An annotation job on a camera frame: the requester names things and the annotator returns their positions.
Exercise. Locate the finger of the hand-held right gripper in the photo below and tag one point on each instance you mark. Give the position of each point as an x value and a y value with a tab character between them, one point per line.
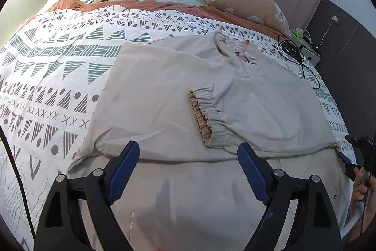
361	140
349	168

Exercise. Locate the black device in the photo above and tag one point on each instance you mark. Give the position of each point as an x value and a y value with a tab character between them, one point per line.
290	48

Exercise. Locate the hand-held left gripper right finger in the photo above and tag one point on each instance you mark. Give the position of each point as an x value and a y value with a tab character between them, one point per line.
252	171

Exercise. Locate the green item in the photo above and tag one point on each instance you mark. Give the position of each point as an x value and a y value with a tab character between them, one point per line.
296	32

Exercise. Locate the pink plush pillow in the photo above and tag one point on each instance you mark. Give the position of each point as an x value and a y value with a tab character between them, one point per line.
243	1

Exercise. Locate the patterned white blanket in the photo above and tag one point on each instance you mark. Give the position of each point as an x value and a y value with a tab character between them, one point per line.
58	62

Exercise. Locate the white wall charger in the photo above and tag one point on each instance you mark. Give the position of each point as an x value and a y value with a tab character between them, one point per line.
335	19

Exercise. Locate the beige jacket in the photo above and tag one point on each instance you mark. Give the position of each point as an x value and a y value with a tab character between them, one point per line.
176	86

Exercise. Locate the beige nightstand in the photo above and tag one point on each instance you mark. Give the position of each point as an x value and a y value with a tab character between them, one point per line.
311	55

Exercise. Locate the person's right hand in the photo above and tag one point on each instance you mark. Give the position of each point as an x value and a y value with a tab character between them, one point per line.
359	192

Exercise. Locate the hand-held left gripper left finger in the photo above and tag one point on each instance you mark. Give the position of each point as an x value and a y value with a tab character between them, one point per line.
124	171

